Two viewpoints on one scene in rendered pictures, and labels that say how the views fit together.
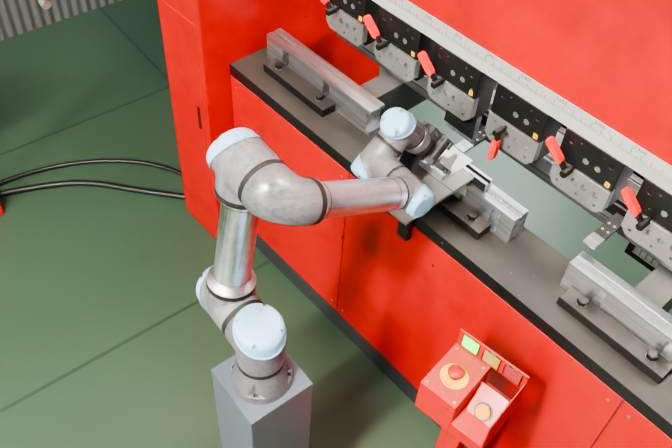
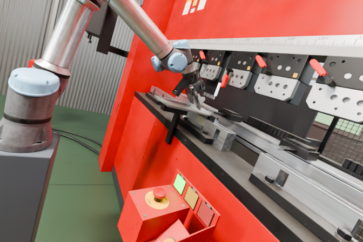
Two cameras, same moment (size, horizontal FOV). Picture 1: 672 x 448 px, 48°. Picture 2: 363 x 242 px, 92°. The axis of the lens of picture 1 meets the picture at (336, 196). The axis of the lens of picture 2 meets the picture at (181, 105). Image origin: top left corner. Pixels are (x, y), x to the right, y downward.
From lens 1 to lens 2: 1.45 m
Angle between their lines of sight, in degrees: 40
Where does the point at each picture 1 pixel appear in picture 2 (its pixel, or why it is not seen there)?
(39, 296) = not seen: hidden behind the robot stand
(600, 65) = (293, 4)
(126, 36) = not seen: hidden behind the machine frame
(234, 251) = (58, 29)
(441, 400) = (135, 210)
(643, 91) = not seen: outside the picture
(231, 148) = not seen: outside the picture
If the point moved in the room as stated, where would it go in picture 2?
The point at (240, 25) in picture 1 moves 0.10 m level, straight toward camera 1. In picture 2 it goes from (144, 79) to (141, 79)
